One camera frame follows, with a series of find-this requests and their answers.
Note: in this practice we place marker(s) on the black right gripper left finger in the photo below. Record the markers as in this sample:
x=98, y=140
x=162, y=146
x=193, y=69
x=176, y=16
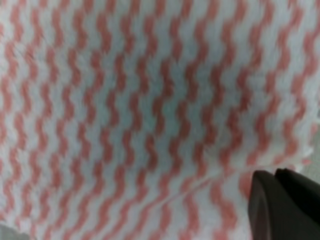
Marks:
x=266, y=207

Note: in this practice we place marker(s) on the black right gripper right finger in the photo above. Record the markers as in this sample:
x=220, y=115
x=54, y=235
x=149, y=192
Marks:
x=299, y=220

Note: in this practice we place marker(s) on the pink white wavy striped towel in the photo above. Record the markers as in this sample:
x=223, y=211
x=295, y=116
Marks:
x=206, y=58

